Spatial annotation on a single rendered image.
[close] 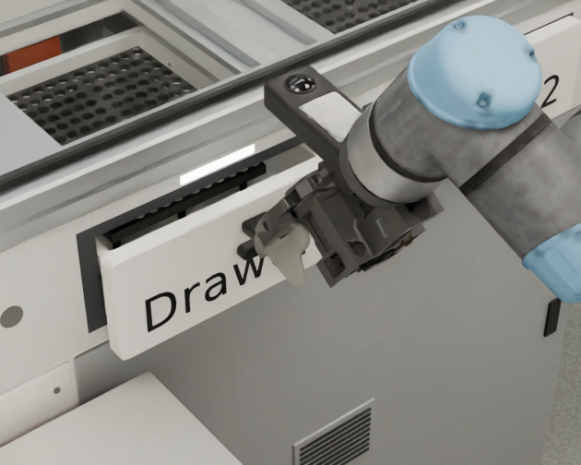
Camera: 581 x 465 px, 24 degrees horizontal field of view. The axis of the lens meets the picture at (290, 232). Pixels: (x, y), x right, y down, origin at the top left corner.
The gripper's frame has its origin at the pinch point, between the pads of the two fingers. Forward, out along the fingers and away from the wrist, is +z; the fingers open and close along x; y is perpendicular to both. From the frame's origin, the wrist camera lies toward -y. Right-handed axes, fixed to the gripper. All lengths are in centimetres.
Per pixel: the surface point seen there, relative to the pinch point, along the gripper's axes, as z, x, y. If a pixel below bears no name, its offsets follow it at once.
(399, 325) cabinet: 30.4, 23.8, 10.2
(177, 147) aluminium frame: 0.3, -4.2, -10.6
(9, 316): 8.4, -21.7, -5.1
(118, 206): 3.4, -10.3, -8.8
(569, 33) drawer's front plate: 3.9, 43.8, -6.2
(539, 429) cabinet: 60, 52, 31
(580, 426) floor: 86, 77, 36
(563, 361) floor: 94, 87, 26
